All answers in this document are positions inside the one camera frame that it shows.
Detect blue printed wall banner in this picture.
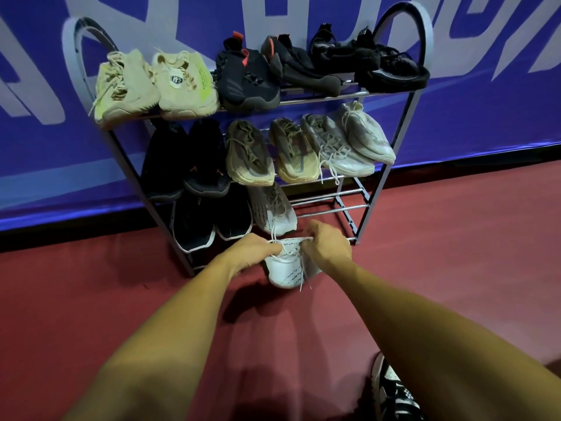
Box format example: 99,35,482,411
0,0,561,233

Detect person's right hand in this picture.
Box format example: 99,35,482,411
300,219,354,275

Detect person's right forearm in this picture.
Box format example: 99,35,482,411
337,258,561,421

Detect grey white sneaker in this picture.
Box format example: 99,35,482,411
335,100,397,166
300,112,376,185

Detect black green sneaker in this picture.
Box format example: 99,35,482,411
169,190,216,254
214,184,254,241

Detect grey metal shoe rack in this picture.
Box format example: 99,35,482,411
61,0,435,277

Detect white knit sneaker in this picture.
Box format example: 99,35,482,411
262,235,323,292
247,181,299,240

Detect black strap sneaker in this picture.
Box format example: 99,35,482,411
309,23,381,75

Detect beige sneaker green stripe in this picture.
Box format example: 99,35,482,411
151,47,220,122

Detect black white worn shoe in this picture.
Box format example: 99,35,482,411
370,351,428,421

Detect black shoe orange marks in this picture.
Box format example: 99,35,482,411
140,121,189,203

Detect black orange sneaker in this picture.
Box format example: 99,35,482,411
182,119,232,199

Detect beige knit sneaker plain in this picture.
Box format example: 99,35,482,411
89,49,161,130

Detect person's left forearm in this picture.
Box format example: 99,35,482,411
63,258,237,421

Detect tan chunky sneaker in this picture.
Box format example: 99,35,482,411
268,116,321,185
224,119,277,188

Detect plain black shoe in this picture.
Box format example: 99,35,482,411
354,27,431,94

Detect person's left hand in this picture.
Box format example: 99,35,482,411
217,233,283,277

